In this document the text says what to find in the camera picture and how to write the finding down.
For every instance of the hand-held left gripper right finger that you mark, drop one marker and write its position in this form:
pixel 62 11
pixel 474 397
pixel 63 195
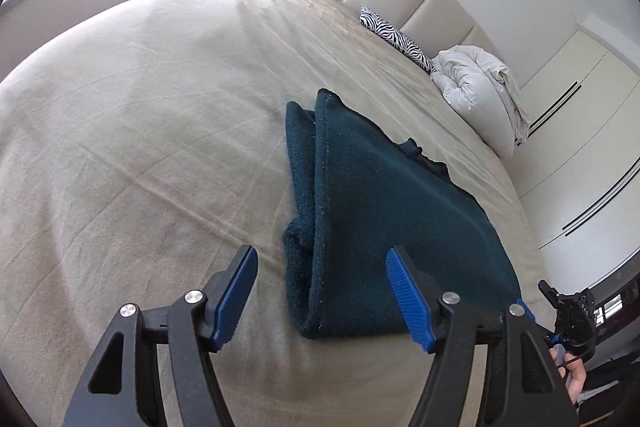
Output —
pixel 407 302

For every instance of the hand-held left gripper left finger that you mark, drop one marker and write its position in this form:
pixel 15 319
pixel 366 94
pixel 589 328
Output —
pixel 235 302

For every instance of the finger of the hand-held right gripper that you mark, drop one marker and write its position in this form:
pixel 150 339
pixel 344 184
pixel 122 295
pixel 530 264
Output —
pixel 548 292
pixel 527 309

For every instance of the dark teal towel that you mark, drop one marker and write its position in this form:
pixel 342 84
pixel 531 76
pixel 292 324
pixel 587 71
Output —
pixel 375 207

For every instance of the person's right hand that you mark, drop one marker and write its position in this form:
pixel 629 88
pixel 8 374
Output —
pixel 575 377

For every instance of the white wardrobe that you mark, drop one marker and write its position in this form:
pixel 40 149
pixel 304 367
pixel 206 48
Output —
pixel 585 132

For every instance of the white pillow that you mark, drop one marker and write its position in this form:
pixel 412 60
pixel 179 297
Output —
pixel 482 122

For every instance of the bed with beige sheet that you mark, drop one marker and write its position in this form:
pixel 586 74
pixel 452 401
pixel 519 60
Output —
pixel 150 107

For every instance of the folded white duvet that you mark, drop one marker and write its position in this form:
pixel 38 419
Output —
pixel 480 67

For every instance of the zebra print pillow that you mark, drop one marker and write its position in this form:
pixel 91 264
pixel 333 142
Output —
pixel 395 38

